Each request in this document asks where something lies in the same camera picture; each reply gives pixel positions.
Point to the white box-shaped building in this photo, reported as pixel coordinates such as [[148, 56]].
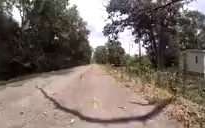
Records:
[[193, 62]]

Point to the pale worn asphalt road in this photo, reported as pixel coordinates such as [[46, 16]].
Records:
[[90, 93]]

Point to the dense wood of trees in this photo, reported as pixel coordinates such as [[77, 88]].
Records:
[[33, 40]]

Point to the row of tall trees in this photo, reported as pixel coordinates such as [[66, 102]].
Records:
[[160, 33]]

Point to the dry leaf-strewn verge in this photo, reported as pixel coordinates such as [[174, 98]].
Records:
[[185, 115]]

